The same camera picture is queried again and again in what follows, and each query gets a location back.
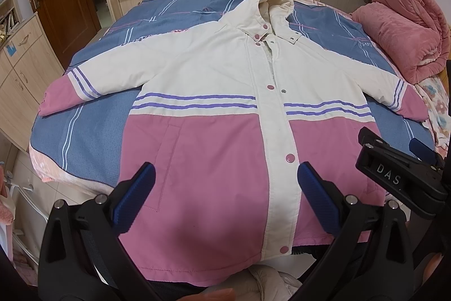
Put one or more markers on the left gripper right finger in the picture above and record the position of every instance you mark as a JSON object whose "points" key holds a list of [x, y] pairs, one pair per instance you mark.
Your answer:
{"points": [[370, 257]]}

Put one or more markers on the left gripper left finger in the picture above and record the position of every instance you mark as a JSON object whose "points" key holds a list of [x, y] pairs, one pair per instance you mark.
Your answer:
{"points": [[82, 257]]}

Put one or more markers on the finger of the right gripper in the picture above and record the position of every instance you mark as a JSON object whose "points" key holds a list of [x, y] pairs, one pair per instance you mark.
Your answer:
{"points": [[422, 151], [422, 187]]}

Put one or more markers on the white pink hooded jacket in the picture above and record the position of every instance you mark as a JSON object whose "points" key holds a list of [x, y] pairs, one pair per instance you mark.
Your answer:
{"points": [[227, 111]]}

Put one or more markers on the floral bed sheet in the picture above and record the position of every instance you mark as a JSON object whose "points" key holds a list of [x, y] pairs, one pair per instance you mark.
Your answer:
{"points": [[436, 100]]}

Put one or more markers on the rolled pink blanket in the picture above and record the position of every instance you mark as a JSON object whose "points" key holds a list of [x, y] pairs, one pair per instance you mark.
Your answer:
{"points": [[413, 33]]}

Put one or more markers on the beige side cabinet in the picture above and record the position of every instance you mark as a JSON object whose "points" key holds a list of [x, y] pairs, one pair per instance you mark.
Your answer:
{"points": [[28, 66]]}

